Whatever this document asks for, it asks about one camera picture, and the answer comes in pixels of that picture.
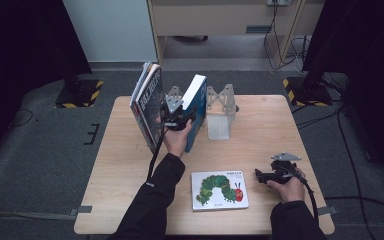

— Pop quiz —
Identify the black floor cable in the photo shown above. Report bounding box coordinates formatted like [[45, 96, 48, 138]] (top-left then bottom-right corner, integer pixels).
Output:
[[7, 108, 35, 130], [335, 109, 378, 240], [324, 195, 384, 215], [294, 105, 345, 132]]

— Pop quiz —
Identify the black hanging cable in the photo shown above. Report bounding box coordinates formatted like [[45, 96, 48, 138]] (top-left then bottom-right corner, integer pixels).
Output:
[[263, 0, 298, 72]]

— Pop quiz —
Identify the white cable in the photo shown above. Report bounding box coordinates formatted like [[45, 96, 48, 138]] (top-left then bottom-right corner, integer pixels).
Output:
[[289, 35, 312, 74]]

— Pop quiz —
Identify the person's left hand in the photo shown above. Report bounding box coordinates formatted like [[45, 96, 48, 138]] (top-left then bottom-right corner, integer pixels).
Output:
[[162, 119, 194, 159]]

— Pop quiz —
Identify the dark cover magazine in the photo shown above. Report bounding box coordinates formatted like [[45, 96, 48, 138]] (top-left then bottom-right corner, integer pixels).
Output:
[[134, 64, 175, 155]]

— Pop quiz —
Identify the light wooden cabinet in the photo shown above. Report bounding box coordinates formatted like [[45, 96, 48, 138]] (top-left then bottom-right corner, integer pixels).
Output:
[[146, 0, 326, 68]]

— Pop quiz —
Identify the hand-held gripper cable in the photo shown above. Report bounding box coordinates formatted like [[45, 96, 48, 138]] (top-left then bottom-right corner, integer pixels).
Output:
[[146, 124, 168, 183], [289, 171, 321, 225]]

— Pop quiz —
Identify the person's right hand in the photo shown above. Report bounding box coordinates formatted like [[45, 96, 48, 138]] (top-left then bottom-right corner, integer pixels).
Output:
[[266, 167, 307, 204]]

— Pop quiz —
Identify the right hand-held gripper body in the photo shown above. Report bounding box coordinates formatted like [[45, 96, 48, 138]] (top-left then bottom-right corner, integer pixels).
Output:
[[267, 152, 303, 186]]

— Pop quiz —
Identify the black stand yellow-striped base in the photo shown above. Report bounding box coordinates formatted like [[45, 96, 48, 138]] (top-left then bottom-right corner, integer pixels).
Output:
[[54, 56, 105, 110], [282, 75, 335, 108]]

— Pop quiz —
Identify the white caterpillar picture book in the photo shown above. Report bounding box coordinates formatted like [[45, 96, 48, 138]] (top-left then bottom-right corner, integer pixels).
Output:
[[190, 170, 250, 212]]

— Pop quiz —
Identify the left hand-held gripper cable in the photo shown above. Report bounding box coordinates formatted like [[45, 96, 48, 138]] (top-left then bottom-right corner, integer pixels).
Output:
[[146, 124, 168, 183]]

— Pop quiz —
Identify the black curtain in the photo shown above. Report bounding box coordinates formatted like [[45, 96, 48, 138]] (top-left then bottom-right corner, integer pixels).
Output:
[[301, 0, 384, 183], [0, 0, 93, 169]]

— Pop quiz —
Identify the thin pale magazine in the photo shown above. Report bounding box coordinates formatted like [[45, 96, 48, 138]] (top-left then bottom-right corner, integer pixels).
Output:
[[129, 61, 155, 148]]

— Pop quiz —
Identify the right hand-held gripper cable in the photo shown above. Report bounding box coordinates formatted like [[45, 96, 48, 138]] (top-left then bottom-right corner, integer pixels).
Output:
[[289, 171, 321, 225]]

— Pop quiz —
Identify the thick blue book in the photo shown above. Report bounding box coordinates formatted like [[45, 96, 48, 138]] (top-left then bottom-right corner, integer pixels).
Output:
[[181, 73, 209, 154]]

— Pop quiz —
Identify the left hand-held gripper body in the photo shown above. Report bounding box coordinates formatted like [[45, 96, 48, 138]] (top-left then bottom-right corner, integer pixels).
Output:
[[159, 95, 195, 132]]

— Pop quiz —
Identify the grey tape piece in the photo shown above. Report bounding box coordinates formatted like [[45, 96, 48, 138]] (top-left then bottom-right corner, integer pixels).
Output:
[[315, 205, 340, 217], [68, 205, 94, 217]]

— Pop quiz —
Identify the metal extendable book rack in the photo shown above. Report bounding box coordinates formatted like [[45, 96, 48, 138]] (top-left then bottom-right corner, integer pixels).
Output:
[[166, 83, 239, 141]]

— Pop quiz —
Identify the white partition panel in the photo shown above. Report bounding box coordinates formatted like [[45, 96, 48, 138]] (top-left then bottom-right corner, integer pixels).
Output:
[[62, 0, 158, 63]]

